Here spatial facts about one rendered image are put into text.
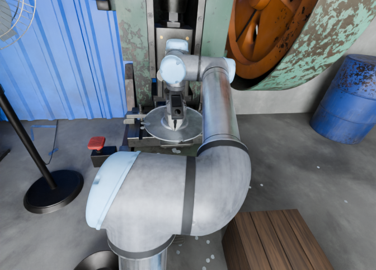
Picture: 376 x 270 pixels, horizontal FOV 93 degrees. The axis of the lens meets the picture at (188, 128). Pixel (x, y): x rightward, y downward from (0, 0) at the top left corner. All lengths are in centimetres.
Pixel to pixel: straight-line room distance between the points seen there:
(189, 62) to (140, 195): 40
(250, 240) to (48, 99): 228
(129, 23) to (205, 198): 62
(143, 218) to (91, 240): 120
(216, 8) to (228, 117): 47
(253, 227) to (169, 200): 88
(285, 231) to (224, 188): 91
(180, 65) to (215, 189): 37
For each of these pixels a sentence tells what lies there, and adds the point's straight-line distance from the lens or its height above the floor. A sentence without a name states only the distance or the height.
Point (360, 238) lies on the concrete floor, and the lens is 190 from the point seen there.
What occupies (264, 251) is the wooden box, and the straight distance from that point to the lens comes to 106.
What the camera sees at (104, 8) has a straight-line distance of 93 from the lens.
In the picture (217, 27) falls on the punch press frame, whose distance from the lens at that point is 76.
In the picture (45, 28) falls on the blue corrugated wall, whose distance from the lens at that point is 220.
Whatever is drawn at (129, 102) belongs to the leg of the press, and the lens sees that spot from 122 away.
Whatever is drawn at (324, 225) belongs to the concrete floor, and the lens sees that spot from 179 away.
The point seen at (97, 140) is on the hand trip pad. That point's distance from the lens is 84.
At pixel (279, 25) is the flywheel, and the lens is 81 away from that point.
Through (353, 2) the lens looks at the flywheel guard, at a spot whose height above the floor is 129.
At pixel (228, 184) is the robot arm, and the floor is 106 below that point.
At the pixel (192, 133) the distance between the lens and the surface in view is 80.
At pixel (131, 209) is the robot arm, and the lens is 26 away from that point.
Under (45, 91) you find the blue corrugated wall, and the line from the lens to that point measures 245.
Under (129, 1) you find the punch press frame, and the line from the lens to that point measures 73.
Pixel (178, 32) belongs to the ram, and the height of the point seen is 116.
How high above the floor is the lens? 127
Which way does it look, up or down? 36 degrees down
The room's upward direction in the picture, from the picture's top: 5 degrees clockwise
